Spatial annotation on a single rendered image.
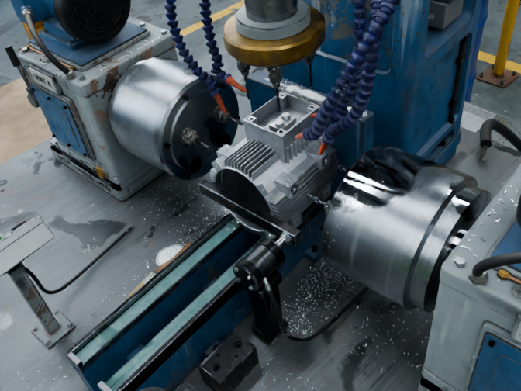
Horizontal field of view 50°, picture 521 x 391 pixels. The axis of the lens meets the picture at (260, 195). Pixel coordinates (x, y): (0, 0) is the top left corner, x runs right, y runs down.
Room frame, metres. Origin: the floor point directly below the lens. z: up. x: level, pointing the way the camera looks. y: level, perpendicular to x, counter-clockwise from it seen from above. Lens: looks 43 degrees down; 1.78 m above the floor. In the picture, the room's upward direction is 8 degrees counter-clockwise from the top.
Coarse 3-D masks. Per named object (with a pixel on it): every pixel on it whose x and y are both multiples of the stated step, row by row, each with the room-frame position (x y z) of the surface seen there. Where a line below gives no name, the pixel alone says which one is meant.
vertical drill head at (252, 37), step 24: (264, 0) 0.86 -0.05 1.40; (288, 0) 0.87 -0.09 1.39; (240, 24) 0.88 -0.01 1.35; (264, 24) 0.86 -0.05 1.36; (288, 24) 0.85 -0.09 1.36; (312, 24) 0.88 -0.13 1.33; (240, 48) 0.84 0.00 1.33; (264, 48) 0.82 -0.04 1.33; (288, 48) 0.81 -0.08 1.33; (312, 48) 0.83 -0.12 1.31; (240, 72) 0.90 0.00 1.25
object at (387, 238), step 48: (384, 144) 0.75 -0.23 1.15; (336, 192) 0.66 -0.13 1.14; (384, 192) 0.63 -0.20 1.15; (432, 192) 0.61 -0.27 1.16; (480, 192) 0.61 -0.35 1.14; (336, 240) 0.61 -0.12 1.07; (384, 240) 0.57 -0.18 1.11; (432, 240) 0.54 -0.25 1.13; (384, 288) 0.54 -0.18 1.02; (432, 288) 0.52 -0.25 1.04
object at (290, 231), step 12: (204, 180) 0.87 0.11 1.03; (204, 192) 0.85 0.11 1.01; (216, 192) 0.83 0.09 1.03; (228, 192) 0.82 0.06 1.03; (228, 204) 0.80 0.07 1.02; (240, 204) 0.78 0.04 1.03; (252, 216) 0.75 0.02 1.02; (264, 216) 0.74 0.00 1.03; (264, 228) 0.73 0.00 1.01; (276, 228) 0.71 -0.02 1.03; (288, 228) 0.70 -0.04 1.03; (288, 240) 0.68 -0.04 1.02; (300, 240) 0.69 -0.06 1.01
